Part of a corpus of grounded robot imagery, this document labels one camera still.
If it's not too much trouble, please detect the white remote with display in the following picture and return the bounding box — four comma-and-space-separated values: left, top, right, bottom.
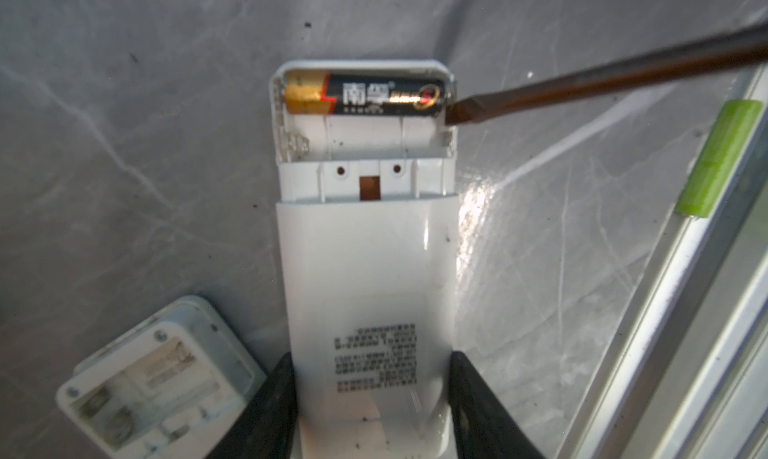
270, 59, 461, 458

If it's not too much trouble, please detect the aluminium rail frame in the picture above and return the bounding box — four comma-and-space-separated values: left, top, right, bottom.
559, 67, 767, 458

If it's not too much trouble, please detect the black yellow screwdriver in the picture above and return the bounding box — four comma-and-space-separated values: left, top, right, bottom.
445, 22, 767, 126

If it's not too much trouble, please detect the white remote control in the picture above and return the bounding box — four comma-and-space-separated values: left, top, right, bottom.
56, 295, 266, 458

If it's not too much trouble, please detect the black gold AA battery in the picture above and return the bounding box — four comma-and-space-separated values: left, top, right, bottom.
282, 70, 448, 117

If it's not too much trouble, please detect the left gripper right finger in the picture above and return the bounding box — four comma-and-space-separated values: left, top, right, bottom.
448, 351, 544, 459

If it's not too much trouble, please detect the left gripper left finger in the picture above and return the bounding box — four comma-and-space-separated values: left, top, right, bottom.
206, 352, 298, 459

